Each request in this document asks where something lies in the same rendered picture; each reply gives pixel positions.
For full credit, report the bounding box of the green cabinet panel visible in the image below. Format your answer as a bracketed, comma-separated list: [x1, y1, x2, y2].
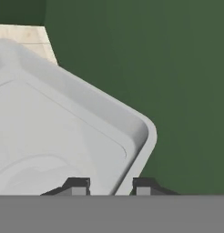
[0, 0, 224, 197]

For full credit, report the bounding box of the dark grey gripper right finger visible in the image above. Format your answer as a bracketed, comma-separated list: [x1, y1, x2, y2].
[130, 177, 180, 197]

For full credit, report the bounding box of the white rounded basin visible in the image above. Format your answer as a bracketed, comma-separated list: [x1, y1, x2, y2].
[0, 37, 158, 197]

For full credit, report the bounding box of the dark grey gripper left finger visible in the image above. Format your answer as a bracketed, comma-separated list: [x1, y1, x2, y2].
[40, 177, 91, 197]

